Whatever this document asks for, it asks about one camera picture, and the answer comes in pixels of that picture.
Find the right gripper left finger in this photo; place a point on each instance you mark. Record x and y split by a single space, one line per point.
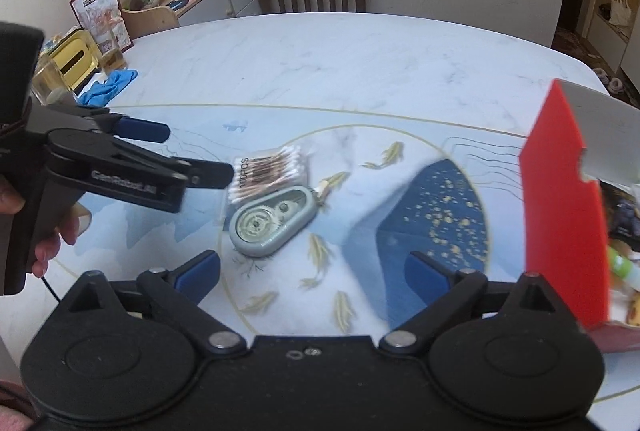
173 298

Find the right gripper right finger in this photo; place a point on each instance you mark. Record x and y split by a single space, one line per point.
451 298

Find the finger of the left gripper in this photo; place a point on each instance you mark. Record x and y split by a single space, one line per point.
101 119
110 167

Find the white green glue pen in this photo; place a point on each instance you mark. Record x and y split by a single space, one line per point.
623 268

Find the blue cloth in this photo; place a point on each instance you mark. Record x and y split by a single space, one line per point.
101 93

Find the grey correction tape dispenser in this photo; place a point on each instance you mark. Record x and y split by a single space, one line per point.
263 226

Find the red white paper bag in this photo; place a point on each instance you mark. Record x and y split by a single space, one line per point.
103 20

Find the red white cardboard box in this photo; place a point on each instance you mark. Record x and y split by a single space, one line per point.
580 138

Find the cotton swab pack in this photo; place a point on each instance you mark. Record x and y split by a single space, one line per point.
258 173

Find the black snack packet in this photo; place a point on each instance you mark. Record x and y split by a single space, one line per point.
621 215

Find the white slippers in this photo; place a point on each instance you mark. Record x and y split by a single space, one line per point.
613 84

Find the white storage cabinet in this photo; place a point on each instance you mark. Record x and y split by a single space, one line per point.
619 47

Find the white tote bag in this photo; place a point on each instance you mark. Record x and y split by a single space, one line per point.
621 13

